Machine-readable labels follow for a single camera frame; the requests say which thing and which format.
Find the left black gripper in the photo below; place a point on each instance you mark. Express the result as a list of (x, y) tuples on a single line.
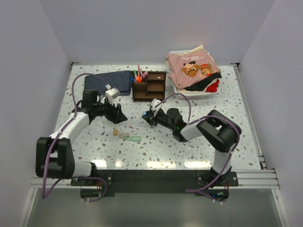
[(115, 115)]

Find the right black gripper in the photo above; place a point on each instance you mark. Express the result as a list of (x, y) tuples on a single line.
[(152, 121)]

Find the black orange highlighter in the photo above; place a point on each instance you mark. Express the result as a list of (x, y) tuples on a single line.
[(139, 80)]

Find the orange gel pen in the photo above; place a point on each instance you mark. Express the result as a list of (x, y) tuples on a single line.
[(138, 76)]

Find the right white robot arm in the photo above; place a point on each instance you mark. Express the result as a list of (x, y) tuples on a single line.
[(222, 133)]

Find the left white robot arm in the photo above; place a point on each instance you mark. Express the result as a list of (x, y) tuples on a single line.
[(54, 154)]

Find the yellow sticky note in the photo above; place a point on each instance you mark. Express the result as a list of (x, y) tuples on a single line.
[(115, 132)]

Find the tan eraser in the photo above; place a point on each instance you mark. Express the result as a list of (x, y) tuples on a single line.
[(123, 135)]

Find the brown wooden desk organizer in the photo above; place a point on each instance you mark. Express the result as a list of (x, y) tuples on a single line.
[(152, 87)]

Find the folded dark blue cloth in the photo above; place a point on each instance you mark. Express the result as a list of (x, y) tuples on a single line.
[(119, 79)]

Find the white laundry basket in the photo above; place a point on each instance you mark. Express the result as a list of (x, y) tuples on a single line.
[(192, 94)]

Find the black garment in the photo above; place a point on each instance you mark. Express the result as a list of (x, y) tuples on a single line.
[(205, 83)]

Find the pink pixel-print shirt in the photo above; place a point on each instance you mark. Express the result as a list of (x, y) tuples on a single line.
[(188, 68)]

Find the red garment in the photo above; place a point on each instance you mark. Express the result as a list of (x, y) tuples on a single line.
[(213, 86)]

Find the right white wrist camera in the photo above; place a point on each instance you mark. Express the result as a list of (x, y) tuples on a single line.
[(155, 106)]

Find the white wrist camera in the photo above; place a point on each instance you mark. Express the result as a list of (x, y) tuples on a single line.
[(155, 106), (112, 94)]

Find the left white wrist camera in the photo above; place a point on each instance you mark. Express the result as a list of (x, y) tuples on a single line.
[(112, 94)]

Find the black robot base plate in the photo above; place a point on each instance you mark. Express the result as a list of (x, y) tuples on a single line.
[(143, 181)]

